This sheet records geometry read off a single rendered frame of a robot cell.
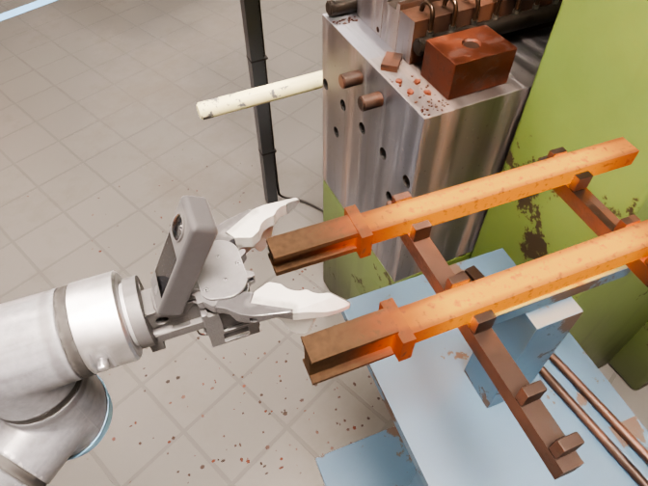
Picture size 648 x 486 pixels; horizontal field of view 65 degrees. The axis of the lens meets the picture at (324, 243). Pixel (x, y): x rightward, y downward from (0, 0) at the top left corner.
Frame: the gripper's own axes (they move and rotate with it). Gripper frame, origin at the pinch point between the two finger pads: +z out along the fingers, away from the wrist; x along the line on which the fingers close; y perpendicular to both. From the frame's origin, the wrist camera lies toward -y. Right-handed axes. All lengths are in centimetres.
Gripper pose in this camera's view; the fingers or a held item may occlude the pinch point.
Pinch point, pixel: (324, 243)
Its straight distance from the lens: 52.7
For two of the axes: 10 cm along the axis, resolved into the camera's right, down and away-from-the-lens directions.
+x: 3.6, 7.2, -5.9
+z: 9.3, -2.8, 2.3
